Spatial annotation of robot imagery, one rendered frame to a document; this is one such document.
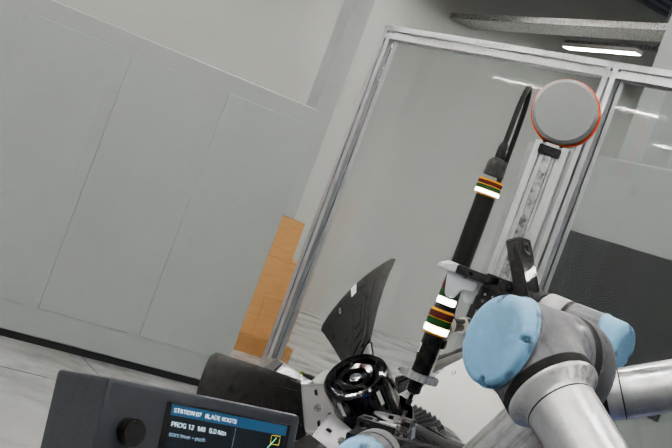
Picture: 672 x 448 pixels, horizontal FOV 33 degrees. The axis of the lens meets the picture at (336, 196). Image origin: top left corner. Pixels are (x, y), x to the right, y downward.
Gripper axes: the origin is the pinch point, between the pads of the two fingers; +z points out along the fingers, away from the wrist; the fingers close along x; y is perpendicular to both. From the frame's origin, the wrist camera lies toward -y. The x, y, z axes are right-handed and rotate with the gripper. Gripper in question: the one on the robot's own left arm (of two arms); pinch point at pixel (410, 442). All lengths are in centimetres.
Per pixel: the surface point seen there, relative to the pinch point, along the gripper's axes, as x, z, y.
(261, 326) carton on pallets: 62, 797, 247
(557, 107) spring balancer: -71, 80, -5
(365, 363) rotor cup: -8.6, 16.4, 13.2
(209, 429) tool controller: -6, -68, 13
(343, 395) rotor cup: -3.0, 9.4, 14.4
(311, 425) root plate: 5.1, 19.0, 20.5
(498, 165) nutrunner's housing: -48.0, 9.5, -2.0
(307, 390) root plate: -0.8, 19.2, 22.9
